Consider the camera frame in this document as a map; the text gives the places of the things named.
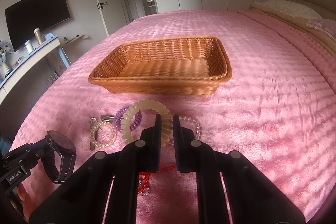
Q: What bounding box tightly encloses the black wrist watch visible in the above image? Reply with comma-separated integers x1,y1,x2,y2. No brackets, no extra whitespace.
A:
41,130,76,184

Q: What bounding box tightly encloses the red string charm bracelet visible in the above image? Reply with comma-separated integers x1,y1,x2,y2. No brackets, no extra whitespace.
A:
137,165,176,196

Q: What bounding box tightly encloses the purple spiral hair tie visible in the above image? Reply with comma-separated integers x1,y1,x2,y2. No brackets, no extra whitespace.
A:
113,106,143,132

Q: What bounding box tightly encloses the cream spiral hair tie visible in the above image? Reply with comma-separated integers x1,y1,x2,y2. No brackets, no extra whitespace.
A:
120,99,174,148

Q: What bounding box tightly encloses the person's left hand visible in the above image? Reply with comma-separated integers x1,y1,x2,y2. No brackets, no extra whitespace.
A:
15,160,48,222

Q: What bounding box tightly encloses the flower vase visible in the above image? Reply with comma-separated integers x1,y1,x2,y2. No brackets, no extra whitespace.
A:
0,39,14,78

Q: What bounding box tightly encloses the pink plush bedspread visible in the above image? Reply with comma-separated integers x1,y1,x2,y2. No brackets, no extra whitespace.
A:
13,11,335,219

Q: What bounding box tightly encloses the white bottle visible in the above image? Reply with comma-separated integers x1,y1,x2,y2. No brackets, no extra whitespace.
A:
25,40,34,54

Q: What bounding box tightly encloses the white blue desk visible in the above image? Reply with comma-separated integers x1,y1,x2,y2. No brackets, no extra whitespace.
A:
0,33,72,103

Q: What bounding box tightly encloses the gold thermos bottle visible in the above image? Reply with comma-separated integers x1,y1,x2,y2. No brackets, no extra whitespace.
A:
34,28,44,45

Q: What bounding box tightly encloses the woven wicker basket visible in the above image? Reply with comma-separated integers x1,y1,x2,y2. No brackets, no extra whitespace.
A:
88,36,232,97

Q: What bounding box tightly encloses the beige quilt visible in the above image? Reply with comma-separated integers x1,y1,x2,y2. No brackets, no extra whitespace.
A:
250,3,335,54

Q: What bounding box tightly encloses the pink checked pillow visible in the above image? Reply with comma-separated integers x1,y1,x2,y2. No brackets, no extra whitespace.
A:
306,19,336,40

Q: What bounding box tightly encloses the white floral pillow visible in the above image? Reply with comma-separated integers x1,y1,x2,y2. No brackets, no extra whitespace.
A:
255,0,322,19

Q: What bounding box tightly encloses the pearl bead bracelet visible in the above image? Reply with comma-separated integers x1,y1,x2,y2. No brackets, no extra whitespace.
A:
88,117,118,151

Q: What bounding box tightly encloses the clear bead bracelet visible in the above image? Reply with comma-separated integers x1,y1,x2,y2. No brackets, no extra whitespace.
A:
179,115,203,140

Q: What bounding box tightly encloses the small wall shelf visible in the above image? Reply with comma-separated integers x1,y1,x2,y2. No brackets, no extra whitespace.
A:
64,35,89,44

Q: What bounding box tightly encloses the black wall television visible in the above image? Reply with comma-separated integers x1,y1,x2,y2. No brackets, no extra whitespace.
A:
5,0,71,51

